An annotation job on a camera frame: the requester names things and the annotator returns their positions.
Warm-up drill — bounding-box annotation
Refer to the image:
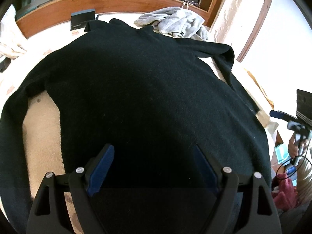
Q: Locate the maroon cloth on floor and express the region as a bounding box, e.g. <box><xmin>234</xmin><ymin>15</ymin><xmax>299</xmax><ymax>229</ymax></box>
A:
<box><xmin>271</xmin><ymin>173</ymin><xmax>298</xmax><ymax>211</ymax></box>

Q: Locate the grey garment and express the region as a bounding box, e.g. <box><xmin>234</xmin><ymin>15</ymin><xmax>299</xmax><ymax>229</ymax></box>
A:
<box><xmin>134</xmin><ymin>7</ymin><xmax>209</xmax><ymax>41</ymax></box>

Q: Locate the left beige curtain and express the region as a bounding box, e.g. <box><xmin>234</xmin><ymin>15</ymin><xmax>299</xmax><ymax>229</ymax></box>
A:
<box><xmin>1</xmin><ymin>4</ymin><xmax>27</xmax><ymax>59</ymax></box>

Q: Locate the black box on bed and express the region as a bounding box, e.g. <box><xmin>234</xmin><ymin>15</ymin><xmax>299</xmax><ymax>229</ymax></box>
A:
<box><xmin>70</xmin><ymin>9</ymin><xmax>96</xmax><ymax>31</ymax></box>

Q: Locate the black knit sweater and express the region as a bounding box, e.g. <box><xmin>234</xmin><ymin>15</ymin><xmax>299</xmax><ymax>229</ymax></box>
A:
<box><xmin>1</xmin><ymin>19</ymin><xmax>271</xmax><ymax>233</ymax></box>

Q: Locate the person right hand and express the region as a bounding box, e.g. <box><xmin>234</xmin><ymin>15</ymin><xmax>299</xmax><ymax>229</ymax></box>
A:
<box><xmin>288</xmin><ymin>133</ymin><xmax>309</xmax><ymax>159</ymax></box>

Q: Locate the beige curtain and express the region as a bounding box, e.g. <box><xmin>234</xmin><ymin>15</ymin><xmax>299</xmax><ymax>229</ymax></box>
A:
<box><xmin>209</xmin><ymin>0</ymin><xmax>247</xmax><ymax>45</ymax></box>
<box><xmin>1</xmin><ymin>4</ymin><xmax>27</xmax><ymax>59</ymax></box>

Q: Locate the black power adapter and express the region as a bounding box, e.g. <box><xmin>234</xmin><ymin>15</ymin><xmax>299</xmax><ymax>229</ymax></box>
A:
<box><xmin>0</xmin><ymin>57</ymin><xmax>11</xmax><ymax>73</ymax></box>

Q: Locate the right beige curtain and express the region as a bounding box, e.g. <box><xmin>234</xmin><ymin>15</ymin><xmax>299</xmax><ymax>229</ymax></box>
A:
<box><xmin>209</xmin><ymin>0</ymin><xmax>247</xmax><ymax>45</ymax></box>

